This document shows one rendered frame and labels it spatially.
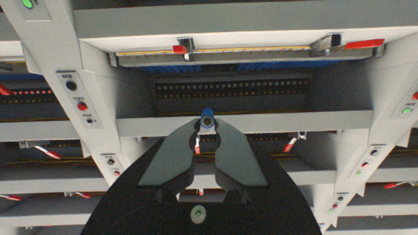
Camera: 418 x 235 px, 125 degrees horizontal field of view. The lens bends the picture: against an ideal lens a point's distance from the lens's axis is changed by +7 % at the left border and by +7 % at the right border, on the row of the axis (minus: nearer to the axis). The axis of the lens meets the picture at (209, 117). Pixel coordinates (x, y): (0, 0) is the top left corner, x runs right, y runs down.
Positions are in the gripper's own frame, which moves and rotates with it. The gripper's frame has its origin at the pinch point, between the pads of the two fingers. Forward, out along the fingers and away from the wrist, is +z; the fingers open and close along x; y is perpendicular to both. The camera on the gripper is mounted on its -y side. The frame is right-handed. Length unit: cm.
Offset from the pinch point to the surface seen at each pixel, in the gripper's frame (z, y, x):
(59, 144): 24, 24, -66
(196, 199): 16, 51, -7
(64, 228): 12, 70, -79
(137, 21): 12.1, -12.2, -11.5
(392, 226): 13, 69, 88
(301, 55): 16.9, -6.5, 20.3
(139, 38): 11.8, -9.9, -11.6
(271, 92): 27.5, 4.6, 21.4
